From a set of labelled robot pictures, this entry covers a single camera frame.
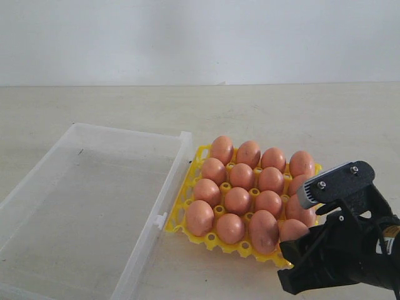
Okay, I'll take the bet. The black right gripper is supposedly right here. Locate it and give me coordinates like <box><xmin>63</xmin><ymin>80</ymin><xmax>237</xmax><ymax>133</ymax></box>
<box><xmin>277</xmin><ymin>212</ymin><xmax>399</xmax><ymax>295</ymax></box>

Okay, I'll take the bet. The brown egg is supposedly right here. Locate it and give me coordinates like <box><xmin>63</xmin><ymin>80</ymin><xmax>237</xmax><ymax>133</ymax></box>
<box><xmin>285</xmin><ymin>195</ymin><xmax>317</xmax><ymax>228</ymax></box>
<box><xmin>279</xmin><ymin>219</ymin><xmax>309</xmax><ymax>242</ymax></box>
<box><xmin>261</xmin><ymin>147</ymin><xmax>286</xmax><ymax>173</ymax></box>
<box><xmin>249</xmin><ymin>210</ymin><xmax>279</xmax><ymax>254</ymax></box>
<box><xmin>201</xmin><ymin>157</ymin><xmax>227</xmax><ymax>186</ymax></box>
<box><xmin>186</xmin><ymin>200</ymin><xmax>214</xmax><ymax>237</ymax></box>

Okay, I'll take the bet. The brown egg third row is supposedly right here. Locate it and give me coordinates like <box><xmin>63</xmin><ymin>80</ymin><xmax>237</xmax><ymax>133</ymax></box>
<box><xmin>254</xmin><ymin>191</ymin><xmax>283</xmax><ymax>219</ymax></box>
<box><xmin>229</xmin><ymin>163</ymin><xmax>254</xmax><ymax>191</ymax></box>

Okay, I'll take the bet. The brown egg second row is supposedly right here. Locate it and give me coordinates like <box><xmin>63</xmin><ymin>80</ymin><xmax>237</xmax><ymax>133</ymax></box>
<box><xmin>216</xmin><ymin>213</ymin><xmax>245</xmax><ymax>244</ymax></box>
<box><xmin>287</xmin><ymin>174</ymin><xmax>311</xmax><ymax>197</ymax></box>
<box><xmin>289</xmin><ymin>150</ymin><xmax>315</xmax><ymax>178</ymax></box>

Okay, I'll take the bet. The brown egg fourth row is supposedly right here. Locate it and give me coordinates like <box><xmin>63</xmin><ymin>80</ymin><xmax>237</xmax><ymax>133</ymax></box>
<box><xmin>258</xmin><ymin>167</ymin><xmax>284</xmax><ymax>195</ymax></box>
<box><xmin>224</xmin><ymin>187</ymin><xmax>251</xmax><ymax>216</ymax></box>

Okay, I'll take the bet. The brown egg front bin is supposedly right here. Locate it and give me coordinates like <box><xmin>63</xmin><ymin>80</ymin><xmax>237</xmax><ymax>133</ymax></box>
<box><xmin>193</xmin><ymin>178</ymin><xmax>221</xmax><ymax>208</ymax></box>

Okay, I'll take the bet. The brown egg packed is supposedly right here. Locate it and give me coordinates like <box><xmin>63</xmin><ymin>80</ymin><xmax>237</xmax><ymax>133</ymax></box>
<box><xmin>210</xmin><ymin>136</ymin><xmax>234</xmax><ymax>165</ymax></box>
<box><xmin>236</xmin><ymin>140</ymin><xmax>261</xmax><ymax>169</ymax></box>

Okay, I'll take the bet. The clear plastic tray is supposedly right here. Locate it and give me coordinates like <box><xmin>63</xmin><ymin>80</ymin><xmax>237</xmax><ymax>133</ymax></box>
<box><xmin>1</xmin><ymin>123</ymin><xmax>194</xmax><ymax>299</ymax></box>

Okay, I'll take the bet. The yellow plastic egg tray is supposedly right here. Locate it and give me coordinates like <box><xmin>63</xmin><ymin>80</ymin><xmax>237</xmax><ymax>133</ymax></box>
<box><xmin>164</xmin><ymin>144</ymin><xmax>324</xmax><ymax>270</ymax></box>

